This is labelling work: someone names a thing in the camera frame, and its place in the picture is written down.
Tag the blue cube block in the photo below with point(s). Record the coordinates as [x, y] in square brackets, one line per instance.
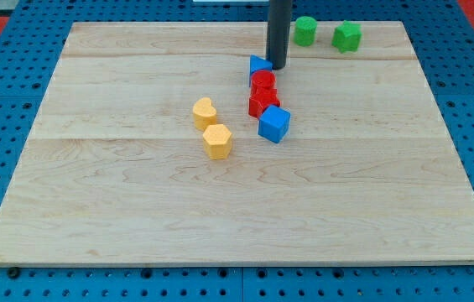
[274, 123]

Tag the yellow hexagon block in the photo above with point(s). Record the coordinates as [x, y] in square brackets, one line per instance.
[217, 141]

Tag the yellow heart block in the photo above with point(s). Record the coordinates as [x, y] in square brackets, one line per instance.
[204, 113]

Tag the red star block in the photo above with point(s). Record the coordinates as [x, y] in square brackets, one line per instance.
[260, 99]

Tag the red cylinder block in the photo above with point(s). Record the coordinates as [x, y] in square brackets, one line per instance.
[262, 79]

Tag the blue triangle block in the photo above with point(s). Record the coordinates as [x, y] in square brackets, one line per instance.
[257, 63]

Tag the light wooden board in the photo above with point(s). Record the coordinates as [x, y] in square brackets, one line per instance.
[114, 171]

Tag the green cylinder block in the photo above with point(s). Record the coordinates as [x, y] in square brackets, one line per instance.
[304, 31]

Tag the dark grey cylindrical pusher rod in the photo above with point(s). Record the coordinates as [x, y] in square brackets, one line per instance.
[278, 28]

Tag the green star block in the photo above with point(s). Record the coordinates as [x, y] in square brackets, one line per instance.
[347, 36]

